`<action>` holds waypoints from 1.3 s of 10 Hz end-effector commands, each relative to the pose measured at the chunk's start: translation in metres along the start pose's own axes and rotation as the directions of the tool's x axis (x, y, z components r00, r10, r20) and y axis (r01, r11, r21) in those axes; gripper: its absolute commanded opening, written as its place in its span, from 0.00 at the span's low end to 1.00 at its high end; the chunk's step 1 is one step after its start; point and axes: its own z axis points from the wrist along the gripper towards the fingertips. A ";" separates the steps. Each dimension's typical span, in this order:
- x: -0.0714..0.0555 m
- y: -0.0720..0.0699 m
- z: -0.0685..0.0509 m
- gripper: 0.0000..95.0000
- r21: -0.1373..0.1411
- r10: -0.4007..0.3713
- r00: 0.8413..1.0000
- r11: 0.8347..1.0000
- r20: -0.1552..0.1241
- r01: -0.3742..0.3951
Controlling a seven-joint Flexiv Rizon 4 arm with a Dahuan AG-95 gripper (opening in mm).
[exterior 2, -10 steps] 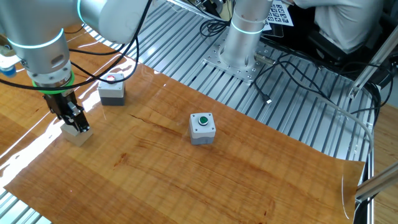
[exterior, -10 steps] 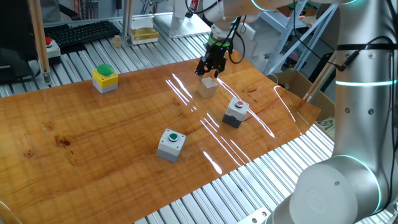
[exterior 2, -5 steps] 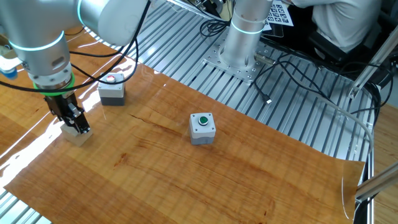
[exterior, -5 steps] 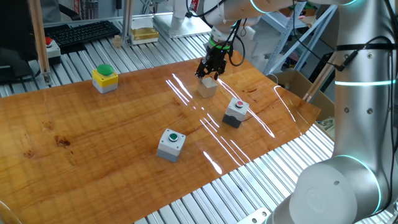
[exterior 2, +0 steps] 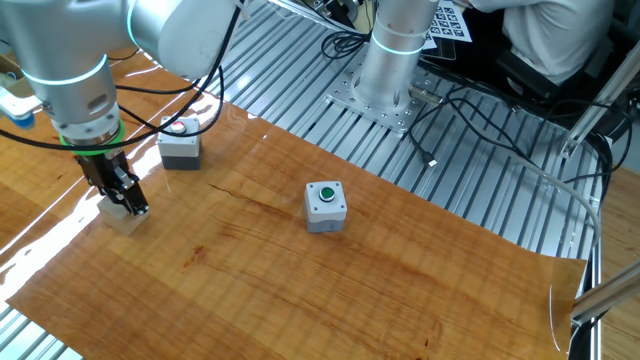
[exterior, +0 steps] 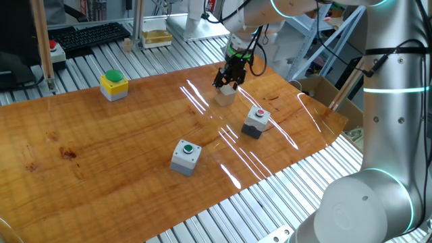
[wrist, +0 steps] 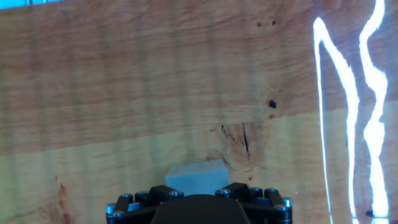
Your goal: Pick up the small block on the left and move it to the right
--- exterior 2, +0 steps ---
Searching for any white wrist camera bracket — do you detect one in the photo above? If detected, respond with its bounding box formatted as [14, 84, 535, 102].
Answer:
[0, 87, 44, 131]

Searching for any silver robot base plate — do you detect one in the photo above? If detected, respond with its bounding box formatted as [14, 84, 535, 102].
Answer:
[325, 59, 444, 135]

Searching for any grey green-button switch box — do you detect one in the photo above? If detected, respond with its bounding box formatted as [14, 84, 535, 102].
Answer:
[303, 180, 348, 234]

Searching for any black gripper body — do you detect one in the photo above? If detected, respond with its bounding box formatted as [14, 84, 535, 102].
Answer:
[75, 148, 141, 199]

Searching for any printed marker calibration sheet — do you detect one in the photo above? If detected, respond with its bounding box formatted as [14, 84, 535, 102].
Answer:
[422, 0, 474, 51]

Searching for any grey red-button switch box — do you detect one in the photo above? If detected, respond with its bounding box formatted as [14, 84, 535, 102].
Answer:
[156, 115, 203, 171]

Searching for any black office chair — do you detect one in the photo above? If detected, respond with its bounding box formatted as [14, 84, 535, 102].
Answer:
[492, 29, 616, 109]

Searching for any person in white shirt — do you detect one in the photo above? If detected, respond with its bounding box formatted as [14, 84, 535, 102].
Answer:
[467, 0, 616, 86]

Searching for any silver metal connector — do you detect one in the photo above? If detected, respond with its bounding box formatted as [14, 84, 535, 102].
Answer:
[409, 84, 444, 106]

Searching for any small pale wooden block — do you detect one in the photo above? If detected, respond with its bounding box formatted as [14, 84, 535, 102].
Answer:
[96, 196, 151, 237]

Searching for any aluminium profile bar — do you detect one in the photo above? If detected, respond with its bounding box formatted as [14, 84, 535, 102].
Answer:
[569, 259, 640, 326]
[558, 39, 640, 160]

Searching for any coiled black cable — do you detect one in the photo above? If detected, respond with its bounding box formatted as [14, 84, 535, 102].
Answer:
[319, 29, 372, 61]

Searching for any green flange ring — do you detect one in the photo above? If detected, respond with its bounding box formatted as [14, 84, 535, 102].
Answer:
[58, 119, 126, 156]

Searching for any long black arm cable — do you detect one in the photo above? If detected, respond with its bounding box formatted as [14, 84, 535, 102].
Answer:
[0, 4, 246, 154]

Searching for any black USB cable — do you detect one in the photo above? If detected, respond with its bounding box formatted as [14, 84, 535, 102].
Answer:
[405, 97, 471, 169]

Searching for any clear plastic tube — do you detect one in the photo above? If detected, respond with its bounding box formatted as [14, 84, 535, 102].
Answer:
[492, 147, 603, 251]

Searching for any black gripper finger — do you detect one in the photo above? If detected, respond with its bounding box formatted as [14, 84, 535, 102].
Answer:
[118, 182, 150, 217]
[97, 185, 121, 205]

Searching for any wood-grain table mat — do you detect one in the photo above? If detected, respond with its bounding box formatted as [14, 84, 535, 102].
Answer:
[0, 47, 587, 360]

